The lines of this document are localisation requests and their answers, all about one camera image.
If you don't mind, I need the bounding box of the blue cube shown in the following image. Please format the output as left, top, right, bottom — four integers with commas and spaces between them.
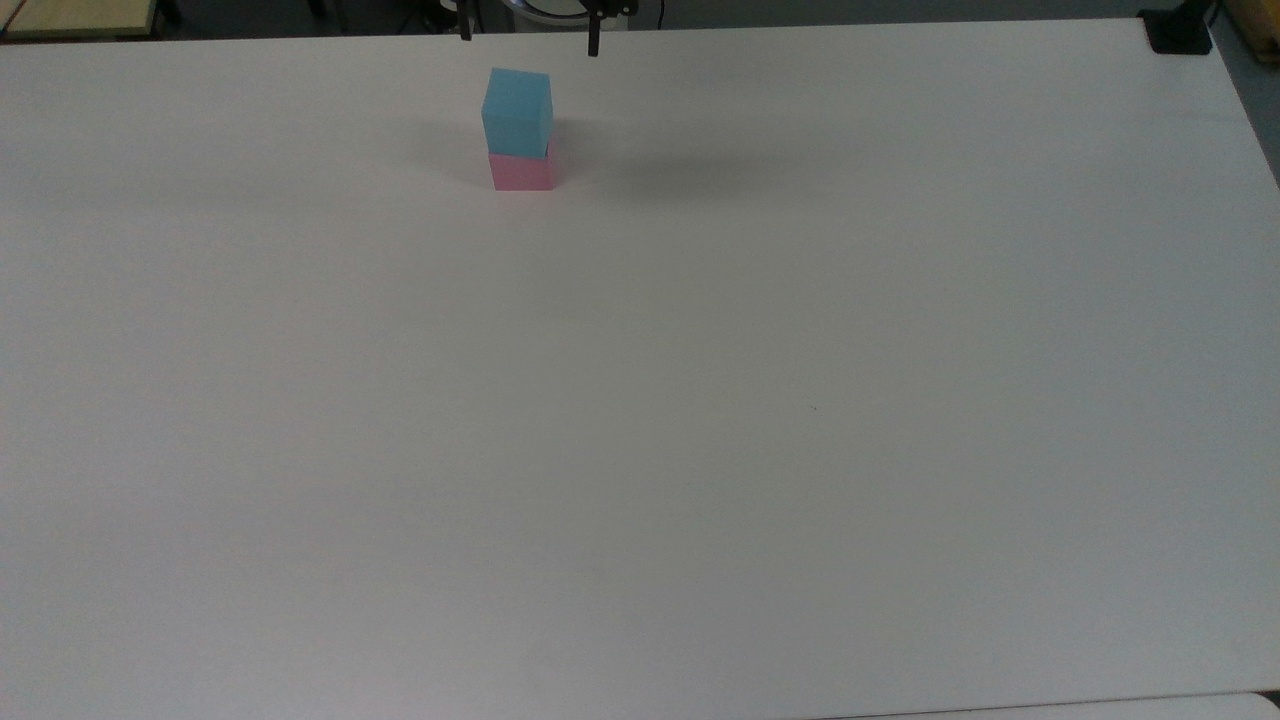
481, 68, 554, 158

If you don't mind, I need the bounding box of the pink cube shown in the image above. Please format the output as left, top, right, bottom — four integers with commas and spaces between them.
489, 148, 557, 192

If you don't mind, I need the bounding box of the yellow topped table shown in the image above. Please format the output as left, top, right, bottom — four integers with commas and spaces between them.
0, 0, 163, 42

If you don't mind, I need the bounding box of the black clamp stand base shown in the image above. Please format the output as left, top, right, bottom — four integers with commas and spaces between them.
1139, 0, 1220, 56

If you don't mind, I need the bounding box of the wooden board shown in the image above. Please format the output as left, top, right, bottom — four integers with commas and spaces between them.
1222, 0, 1280, 67

